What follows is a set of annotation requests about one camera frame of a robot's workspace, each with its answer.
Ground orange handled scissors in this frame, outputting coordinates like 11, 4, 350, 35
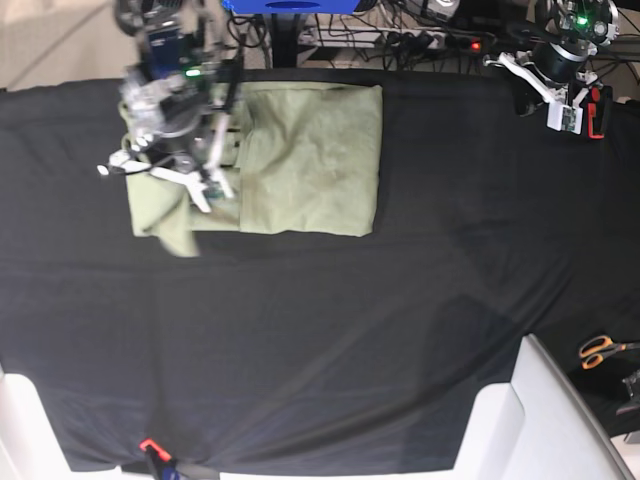
578, 335, 639, 370

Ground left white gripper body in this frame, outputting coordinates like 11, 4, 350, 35
483, 49, 600, 134

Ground blue plastic box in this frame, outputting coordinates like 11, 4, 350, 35
221, 0, 359, 15

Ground white plastic bin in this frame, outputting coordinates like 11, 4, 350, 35
453, 335, 634, 480

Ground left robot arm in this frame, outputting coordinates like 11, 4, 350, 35
483, 1, 619, 140

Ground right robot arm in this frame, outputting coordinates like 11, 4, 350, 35
97, 1, 244, 213

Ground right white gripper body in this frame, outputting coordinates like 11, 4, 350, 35
97, 113, 234, 213

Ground red clamp right edge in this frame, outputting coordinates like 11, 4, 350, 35
587, 86, 613, 140

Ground red clamp front edge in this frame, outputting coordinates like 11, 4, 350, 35
139, 438, 172, 462

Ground green T-shirt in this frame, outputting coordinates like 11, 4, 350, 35
126, 81, 383, 257

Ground red clamp edge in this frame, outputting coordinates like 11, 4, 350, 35
587, 86, 613, 140
139, 438, 172, 462

